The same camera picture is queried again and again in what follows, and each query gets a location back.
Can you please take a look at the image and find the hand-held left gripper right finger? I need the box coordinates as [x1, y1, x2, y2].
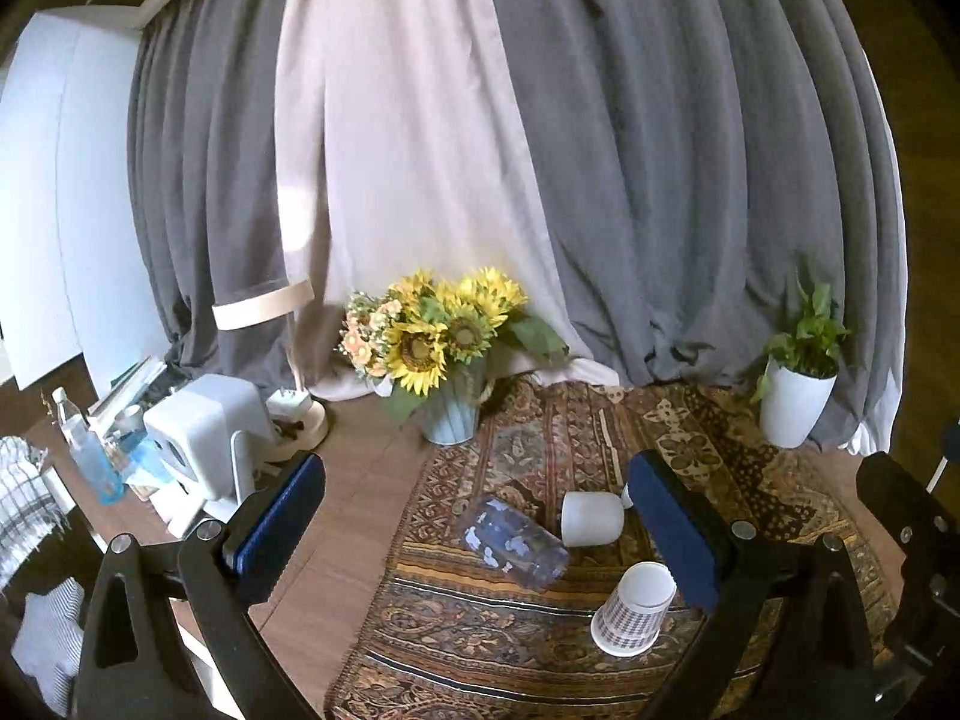
[627, 450, 883, 720]

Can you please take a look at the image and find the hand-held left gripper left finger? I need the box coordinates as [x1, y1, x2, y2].
[75, 452, 328, 720]

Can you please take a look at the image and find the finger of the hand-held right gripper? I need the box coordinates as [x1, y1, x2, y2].
[855, 452, 960, 683]

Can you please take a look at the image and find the white cup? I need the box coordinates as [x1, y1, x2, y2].
[561, 486, 635, 548]

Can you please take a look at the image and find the clear printed plastic cup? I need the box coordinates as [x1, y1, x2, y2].
[457, 496, 571, 592]

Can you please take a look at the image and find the checked paper cup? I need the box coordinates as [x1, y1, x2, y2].
[591, 561, 677, 657]

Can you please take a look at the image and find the white power adapter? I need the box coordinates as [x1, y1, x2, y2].
[268, 388, 312, 425]

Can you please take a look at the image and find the white box-shaped device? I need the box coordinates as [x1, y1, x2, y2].
[142, 373, 275, 533]

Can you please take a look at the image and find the blue translucent bottle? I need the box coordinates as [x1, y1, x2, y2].
[112, 405, 178, 493]

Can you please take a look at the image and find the white plant pot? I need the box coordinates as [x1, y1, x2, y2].
[759, 356, 839, 449]

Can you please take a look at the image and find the patterned table cloth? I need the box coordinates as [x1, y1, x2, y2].
[324, 379, 901, 720]

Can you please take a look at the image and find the clear plastic bottle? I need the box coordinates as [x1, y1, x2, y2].
[51, 388, 125, 503]

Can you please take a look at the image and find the stack of books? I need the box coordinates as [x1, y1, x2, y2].
[86, 356, 178, 436]

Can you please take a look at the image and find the light blue ribbed vase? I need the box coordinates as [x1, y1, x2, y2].
[420, 360, 485, 445]

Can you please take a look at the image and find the white desk lamp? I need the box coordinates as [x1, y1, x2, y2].
[212, 180, 331, 464]

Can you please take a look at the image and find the green houseplant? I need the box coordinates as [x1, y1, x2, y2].
[750, 262, 853, 402]

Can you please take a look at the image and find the sunflower bouquet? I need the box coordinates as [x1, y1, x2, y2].
[335, 266, 571, 428]

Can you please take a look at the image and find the white striped cloth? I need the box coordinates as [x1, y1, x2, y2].
[10, 577, 88, 715]

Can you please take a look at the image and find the plaid cloth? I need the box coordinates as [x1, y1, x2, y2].
[0, 435, 65, 587]

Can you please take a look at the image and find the grey curtain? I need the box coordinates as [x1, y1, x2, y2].
[127, 0, 302, 395]
[477, 0, 910, 452]

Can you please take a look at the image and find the beige curtain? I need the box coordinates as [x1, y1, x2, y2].
[276, 0, 622, 402]

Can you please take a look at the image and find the white cabinet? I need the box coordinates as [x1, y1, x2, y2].
[0, 7, 170, 391]

